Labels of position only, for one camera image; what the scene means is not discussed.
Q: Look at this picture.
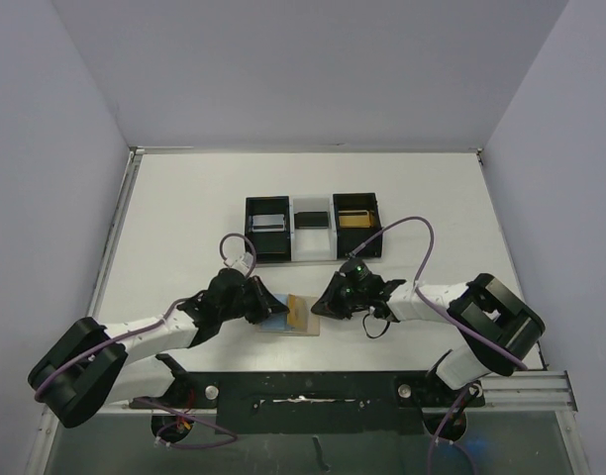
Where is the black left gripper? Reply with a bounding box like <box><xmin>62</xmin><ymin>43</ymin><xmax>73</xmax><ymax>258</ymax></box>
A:
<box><xmin>220</xmin><ymin>275</ymin><xmax>288</xmax><ymax>325</ymax></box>

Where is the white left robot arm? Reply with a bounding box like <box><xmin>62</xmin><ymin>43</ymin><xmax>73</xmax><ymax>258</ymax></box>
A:
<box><xmin>28</xmin><ymin>268</ymin><xmax>288</xmax><ymax>428</ymax></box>

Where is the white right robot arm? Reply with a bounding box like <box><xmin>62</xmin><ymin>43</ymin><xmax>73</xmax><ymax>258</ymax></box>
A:
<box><xmin>311</xmin><ymin>258</ymin><xmax>546</xmax><ymax>405</ymax></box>

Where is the silver card in tray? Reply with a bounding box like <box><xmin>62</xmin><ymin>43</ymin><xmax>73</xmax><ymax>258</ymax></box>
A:
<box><xmin>250</xmin><ymin>214</ymin><xmax>286</xmax><ymax>234</ymax></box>

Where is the black card in tray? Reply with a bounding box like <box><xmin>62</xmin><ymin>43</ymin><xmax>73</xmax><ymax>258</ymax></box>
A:
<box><xmin>294</xmin><ymin>211</ymin><xmax>330</xmax><ymax>230</ymax></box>

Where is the white middle tray compartment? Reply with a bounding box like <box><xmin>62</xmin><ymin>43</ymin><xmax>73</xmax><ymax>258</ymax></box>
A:
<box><xmin>289</xmin><ymin>194</ymin><xmax>338</xmax><ymax>262</ymax></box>

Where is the black left tray compartment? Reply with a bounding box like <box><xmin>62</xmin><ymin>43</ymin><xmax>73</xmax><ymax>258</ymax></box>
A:
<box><xmin>245</xmin><ymin>196</ymin><xmax>291</xmax><ymax>264</ymax></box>

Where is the black tray compartment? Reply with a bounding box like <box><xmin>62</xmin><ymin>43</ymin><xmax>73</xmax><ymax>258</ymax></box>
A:
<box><xmin>333</xmin><ymin>193</ymin><xmax>382</xmax><ymax>259</ymax></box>
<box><xmin>245</xmin><ymin>196</ymin><xmax>291</xmax><ymax>264</ymax></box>

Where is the black right tray compartment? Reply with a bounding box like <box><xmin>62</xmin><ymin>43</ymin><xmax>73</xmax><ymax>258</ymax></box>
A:
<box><xmin>333</xmin><ymin>193</ymin><xmax>382</xmax><ymax>259</ymax></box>

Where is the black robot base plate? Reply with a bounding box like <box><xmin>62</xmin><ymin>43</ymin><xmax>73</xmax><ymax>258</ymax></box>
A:
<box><xmin>129</xmin><ymin>371</ymin><xmax>485</xmax><ymax>441</ymax></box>

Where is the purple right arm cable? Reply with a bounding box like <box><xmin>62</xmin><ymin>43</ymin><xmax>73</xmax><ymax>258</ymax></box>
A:
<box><xmin>346</xmin><ymin>216</ymin><xmax>530</xmax><ymax>475</ymax></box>

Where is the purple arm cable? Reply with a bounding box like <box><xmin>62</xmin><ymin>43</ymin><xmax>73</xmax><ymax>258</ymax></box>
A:
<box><xmin>346</xmin><ymin>216</ymin><xmax>530</xmax><ymax>475</ymax></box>
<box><xmin>34</xmin><ymin>232</ymin><xmax>258</xmax><ymax>450</ymax></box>

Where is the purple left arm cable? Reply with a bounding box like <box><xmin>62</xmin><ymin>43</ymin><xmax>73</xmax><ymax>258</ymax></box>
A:
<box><xmin>34</xmin><ymin>232</ymin><xmax>258</xmax><ymax>450</ymax></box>

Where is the aluminium table edge rail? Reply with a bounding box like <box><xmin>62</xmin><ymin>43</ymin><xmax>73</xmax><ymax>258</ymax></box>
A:
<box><xmin>85</xmin><ymin>147</ymin><xmax>144</xmax><ymax>318</ymax></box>

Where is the front aluminium rail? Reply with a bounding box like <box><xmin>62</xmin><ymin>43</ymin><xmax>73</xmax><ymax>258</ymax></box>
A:
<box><xmin>43</xmin><ymin>369</ymin><xmax>579</xmax><ymax>415</ymax></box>

